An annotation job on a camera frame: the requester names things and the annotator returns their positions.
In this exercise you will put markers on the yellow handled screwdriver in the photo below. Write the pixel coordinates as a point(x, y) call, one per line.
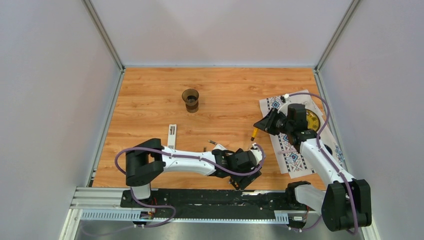
point(253, 137)

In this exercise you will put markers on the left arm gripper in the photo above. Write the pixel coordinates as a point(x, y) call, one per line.
point(239, 151)

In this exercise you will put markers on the brown translucent plastic cup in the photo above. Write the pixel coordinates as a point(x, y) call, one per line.
point(191, 100)

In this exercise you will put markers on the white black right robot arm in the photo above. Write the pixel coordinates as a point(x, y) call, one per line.
point(346, 203)

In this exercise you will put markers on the patterned white cloth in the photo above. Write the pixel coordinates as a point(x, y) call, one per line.
point(289, 160)

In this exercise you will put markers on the small white remote control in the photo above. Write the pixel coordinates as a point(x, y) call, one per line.
point(172, 136)

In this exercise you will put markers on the yellow patterned plate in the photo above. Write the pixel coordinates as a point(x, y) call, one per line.
point(313, 120)

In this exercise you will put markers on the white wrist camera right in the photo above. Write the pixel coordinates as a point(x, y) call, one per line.
point(285, 99)

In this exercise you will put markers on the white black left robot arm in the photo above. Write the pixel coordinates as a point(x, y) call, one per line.
point(149, 159)

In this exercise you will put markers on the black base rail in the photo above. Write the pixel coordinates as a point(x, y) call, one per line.
point(221, 204)

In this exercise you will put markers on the aluminium frame rail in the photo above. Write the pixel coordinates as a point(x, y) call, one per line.
point(100, 203)

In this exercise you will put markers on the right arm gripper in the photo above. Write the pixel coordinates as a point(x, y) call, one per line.
point(266, 123)

